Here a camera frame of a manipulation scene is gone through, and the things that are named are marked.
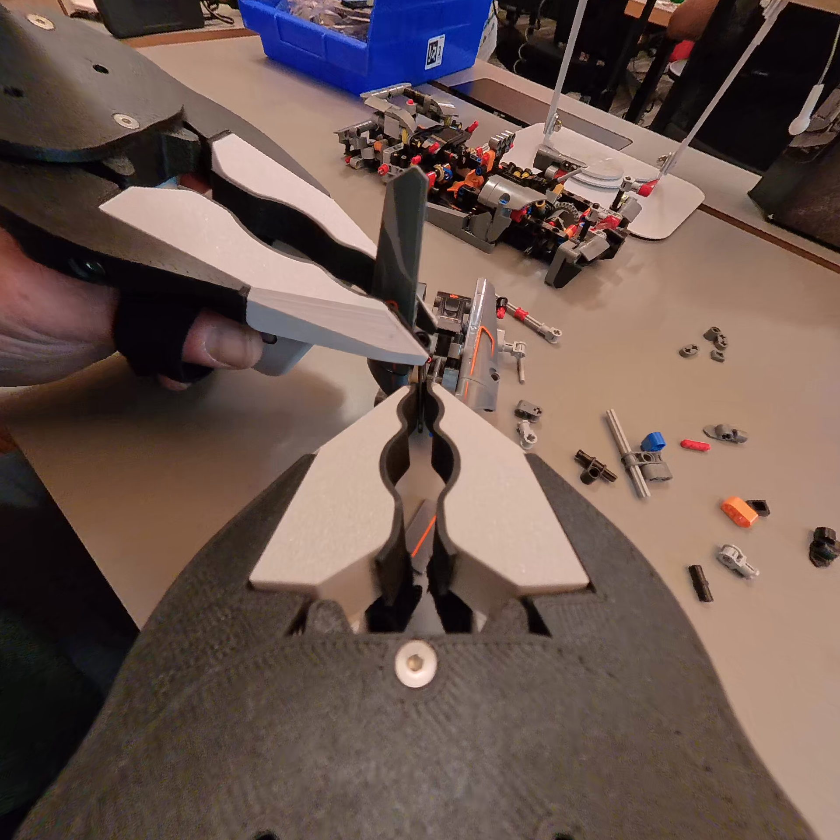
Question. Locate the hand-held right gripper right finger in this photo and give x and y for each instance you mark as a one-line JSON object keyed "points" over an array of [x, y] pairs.
{"points": [[512, 525]]}

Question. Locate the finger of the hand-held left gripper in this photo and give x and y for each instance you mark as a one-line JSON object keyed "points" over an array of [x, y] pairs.
{"points": [[295, 295], [275, 177]]}

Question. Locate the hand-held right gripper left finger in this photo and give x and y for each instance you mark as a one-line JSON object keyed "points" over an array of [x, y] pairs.
{"points": [[321, 525]]}

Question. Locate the lego car chassis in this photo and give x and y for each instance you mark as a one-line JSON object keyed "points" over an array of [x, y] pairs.
{"points": [[492, 190]]}

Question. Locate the scattered small lego pieces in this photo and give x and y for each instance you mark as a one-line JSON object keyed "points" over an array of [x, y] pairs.
{"points": [[653, 441]]}

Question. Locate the light grey lego connector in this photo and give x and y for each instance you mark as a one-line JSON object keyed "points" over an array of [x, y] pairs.
{"points": [[518, 358]]}

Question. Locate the person's left hand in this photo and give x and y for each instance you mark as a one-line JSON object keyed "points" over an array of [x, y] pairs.
{"points": [[52, 321]]}

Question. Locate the black rectangular device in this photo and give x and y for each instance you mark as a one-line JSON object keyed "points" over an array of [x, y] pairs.
{"points": [[151, 16]]}

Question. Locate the blue plastic bin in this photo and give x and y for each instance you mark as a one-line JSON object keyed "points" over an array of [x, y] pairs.
{"points": [[367, 46]]}

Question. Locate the clear plastic bags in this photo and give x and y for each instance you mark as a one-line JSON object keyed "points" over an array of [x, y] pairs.
{"points": [[321, 16]]}

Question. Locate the person's dark blue pants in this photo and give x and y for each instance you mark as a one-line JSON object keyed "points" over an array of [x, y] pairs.
{"points": [[39, 590]]}

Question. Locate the thin white stand rod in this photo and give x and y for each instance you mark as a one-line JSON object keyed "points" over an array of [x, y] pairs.
{"points": [[565, 65], [722, 88]]}

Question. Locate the white stand base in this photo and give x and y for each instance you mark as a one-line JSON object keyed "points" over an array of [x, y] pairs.
{"points": [[663, 203]]}

